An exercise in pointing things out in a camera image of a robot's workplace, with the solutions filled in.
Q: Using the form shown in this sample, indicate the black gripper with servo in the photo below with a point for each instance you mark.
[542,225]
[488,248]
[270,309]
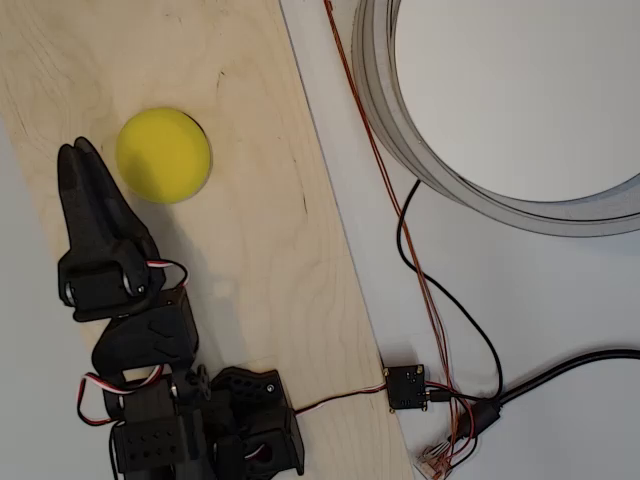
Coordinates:
[97,280]

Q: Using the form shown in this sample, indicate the yellow foam dome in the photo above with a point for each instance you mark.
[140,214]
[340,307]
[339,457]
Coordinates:
[160,155]

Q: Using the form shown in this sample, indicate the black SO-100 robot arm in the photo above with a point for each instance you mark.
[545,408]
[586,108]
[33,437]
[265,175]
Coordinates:
[150,340]

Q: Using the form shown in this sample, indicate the light plywood board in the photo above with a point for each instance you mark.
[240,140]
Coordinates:
[310,280]

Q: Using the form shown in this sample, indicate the grey round container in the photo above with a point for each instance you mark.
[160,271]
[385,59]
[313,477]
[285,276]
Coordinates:
[380,100]

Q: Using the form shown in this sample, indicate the red white black servo lead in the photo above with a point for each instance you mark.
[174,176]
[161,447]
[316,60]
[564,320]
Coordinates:
[340,398]

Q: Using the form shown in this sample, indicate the small black controller board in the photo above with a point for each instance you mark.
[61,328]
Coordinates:
[405,387]

